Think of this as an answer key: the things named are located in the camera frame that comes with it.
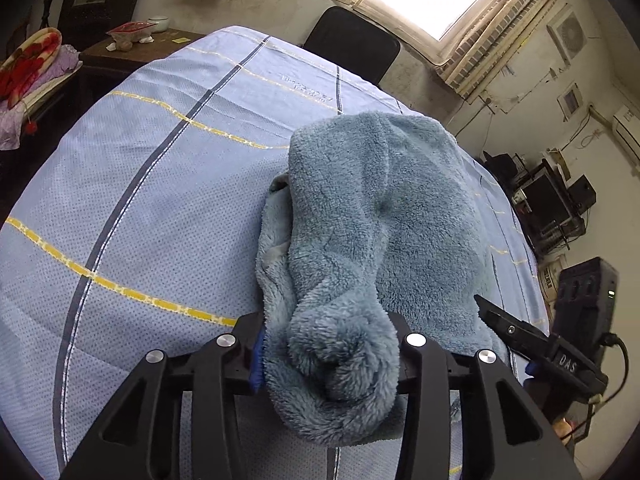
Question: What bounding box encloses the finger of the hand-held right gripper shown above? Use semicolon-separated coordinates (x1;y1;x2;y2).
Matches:
473;294;552;365

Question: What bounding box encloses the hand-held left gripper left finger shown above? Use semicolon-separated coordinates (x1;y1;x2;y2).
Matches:
60;313;267;480

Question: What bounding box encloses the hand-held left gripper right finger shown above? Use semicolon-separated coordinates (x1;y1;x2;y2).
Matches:
389;312;583;480

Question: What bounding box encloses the blue fleece garment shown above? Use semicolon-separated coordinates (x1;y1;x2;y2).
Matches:
255;112;511;448

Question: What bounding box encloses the cardboard box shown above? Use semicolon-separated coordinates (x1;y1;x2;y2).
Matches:
537;255;569;302

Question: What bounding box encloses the black monitor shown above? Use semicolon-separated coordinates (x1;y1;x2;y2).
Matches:
519;166;572;233

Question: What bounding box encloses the black speaker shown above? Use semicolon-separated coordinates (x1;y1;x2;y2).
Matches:
570;175;597;212

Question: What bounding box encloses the striped blue bed sheet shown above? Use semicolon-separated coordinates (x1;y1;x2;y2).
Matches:
0;25;543;480

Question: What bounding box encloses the brick pattern curtain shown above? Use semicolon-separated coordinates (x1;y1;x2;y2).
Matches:
439;0;573;97

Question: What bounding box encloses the black chair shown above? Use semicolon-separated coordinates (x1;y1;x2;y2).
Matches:
303;6;402;86

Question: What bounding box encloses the wooden table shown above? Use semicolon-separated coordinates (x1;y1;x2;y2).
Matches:
79;27;205;70

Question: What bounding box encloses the red floral blanket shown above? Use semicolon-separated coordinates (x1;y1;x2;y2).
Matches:
0;27;64;108

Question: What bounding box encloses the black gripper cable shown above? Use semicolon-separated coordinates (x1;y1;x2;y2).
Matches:
595;332;632;413

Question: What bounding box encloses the wall air conditioner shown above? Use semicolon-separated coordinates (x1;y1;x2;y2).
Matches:
612;105;640;162

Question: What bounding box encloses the small wall vent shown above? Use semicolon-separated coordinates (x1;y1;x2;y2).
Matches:
556;84;584;122

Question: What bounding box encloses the wall exhaust fan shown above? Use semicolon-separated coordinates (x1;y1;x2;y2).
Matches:
546;6;589;65

